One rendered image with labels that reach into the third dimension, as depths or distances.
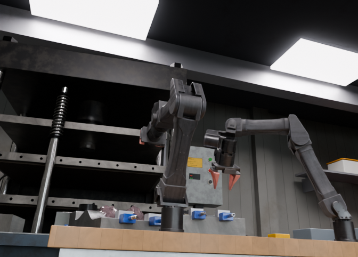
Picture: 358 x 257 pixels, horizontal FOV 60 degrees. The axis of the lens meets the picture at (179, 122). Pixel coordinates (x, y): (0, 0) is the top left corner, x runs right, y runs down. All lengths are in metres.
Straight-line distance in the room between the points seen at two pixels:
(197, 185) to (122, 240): 1.52
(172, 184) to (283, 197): 4.42
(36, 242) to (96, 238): 0.46
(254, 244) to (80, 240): 0.38
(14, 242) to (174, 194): 0.51
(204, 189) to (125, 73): 0.96
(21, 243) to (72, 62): 1.39
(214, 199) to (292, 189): 3.32
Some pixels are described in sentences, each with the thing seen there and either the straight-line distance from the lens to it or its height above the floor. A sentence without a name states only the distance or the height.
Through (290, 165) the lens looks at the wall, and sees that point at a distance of 5.49.
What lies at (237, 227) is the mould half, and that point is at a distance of 1.26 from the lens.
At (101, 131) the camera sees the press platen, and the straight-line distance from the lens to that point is 2.13.
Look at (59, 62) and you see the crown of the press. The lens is 2.23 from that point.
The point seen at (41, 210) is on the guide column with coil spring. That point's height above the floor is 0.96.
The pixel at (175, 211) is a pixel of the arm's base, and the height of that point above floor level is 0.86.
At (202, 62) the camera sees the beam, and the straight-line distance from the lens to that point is 3.83.
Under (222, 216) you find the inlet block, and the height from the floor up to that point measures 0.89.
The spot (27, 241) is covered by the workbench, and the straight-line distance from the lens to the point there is 1.11.
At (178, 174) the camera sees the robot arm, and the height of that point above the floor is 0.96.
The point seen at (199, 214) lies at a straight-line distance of 1.16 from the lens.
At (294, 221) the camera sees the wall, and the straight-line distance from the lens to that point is 5.31.
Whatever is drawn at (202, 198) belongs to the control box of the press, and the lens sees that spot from 2.14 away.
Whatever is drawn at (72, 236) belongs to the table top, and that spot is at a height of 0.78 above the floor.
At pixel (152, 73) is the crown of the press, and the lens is 2.21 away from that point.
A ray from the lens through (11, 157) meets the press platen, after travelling 2.11.
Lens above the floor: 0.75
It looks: 23 degrees up
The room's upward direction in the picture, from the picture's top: 2 degrees clockwise
